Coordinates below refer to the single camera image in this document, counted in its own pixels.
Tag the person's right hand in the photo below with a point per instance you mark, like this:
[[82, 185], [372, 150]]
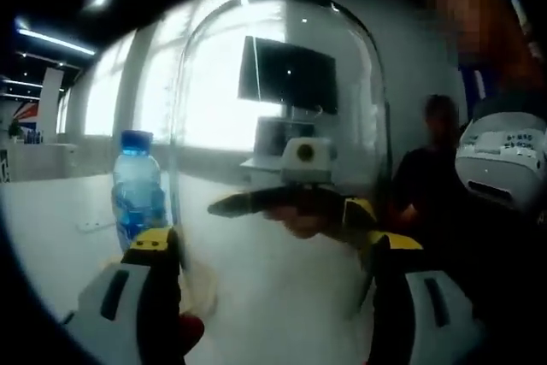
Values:
[[305, 221]]

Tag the white window blinds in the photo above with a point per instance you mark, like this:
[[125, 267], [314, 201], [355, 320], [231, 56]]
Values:
[[205, 117]]

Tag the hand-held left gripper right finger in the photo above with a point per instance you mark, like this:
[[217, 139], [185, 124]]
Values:
[[410, 318]]

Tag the black monitor screen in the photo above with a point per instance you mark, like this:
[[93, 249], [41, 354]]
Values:
[[290, 74]]

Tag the small potted plant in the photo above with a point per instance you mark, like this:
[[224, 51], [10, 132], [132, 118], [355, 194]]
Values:
[[15, 130]]

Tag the clear glass dome cover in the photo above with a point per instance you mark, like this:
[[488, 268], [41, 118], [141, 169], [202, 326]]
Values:
[[222, 83]]

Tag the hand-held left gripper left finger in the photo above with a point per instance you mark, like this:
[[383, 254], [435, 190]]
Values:
[[128, 305]]

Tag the blue Mizone drink bottle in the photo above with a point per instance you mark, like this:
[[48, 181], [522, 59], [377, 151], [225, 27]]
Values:
[[132, 177]]

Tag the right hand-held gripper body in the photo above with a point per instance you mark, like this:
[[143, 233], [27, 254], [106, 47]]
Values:
[[307, 164]]

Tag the white chest device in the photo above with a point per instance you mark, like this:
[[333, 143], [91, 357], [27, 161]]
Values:
[[500, 160]]

